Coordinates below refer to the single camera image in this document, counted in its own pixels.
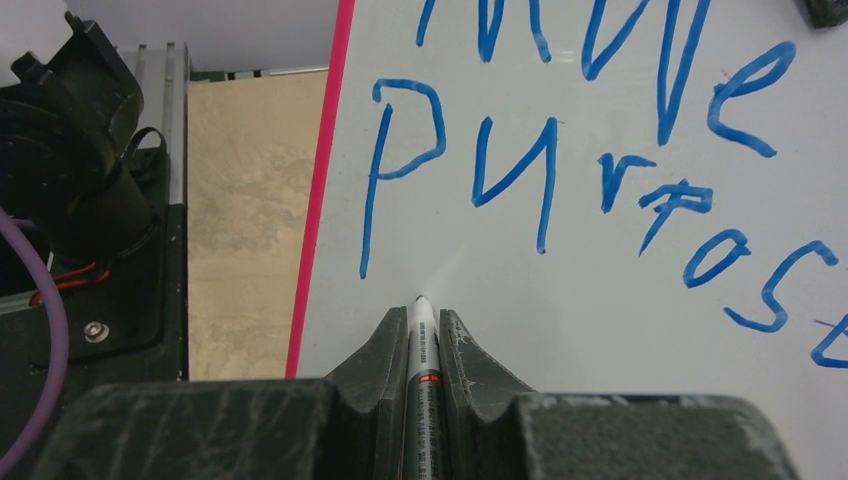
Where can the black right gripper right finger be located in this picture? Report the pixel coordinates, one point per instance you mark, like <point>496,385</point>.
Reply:
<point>500,428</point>

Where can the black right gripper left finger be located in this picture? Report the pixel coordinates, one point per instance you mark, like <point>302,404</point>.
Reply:
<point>346,425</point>

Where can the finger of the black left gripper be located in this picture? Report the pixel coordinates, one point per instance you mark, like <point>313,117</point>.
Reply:
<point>827,13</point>

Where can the red framed whiteboard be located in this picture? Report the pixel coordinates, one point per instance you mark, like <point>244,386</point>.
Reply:
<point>614,196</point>

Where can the blue whiteboard marker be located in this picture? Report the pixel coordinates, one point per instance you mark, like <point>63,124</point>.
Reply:
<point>425,454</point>

